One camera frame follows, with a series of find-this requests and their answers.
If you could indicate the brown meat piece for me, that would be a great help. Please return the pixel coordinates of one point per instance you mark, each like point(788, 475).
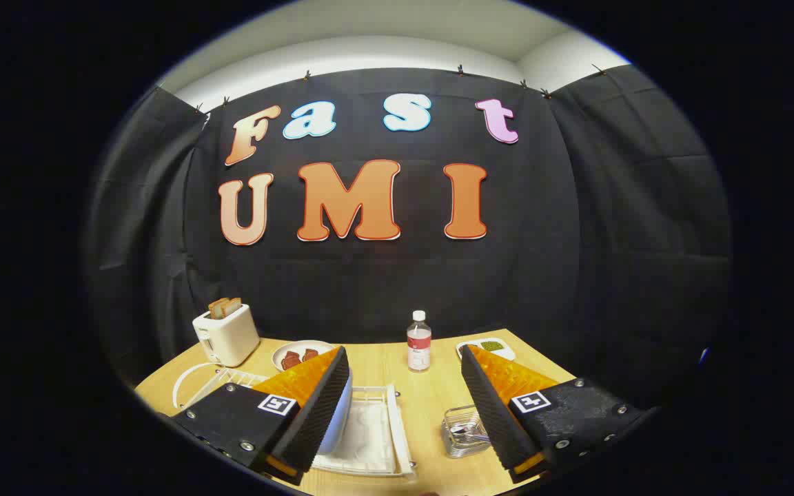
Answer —
point(310, 355)
point(291, 360)

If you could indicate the blue plate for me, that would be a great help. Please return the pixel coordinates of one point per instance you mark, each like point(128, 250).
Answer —
point(338, 420)

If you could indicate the white divided condiment tray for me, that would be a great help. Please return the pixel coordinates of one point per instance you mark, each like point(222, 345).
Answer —
point(500, 350)

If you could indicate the white toaster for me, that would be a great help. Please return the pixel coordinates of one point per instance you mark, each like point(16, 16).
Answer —
point(228, 341)

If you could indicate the white round plate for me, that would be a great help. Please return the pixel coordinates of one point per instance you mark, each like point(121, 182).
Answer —
point(287, 348)

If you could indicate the clear bottle with red label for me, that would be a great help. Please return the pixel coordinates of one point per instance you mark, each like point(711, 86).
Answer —
point(419, 344)

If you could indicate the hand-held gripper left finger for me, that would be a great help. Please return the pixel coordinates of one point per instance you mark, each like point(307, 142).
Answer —
point(321, 413)

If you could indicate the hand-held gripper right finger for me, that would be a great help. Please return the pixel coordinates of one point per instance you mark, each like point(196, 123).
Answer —
point(493, 406)

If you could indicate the metal spoon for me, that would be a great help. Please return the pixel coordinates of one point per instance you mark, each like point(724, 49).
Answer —
point(462, 431)

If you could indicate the brown toast slice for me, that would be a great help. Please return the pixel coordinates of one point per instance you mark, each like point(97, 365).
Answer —
point(232, 306)
point(216, 310)

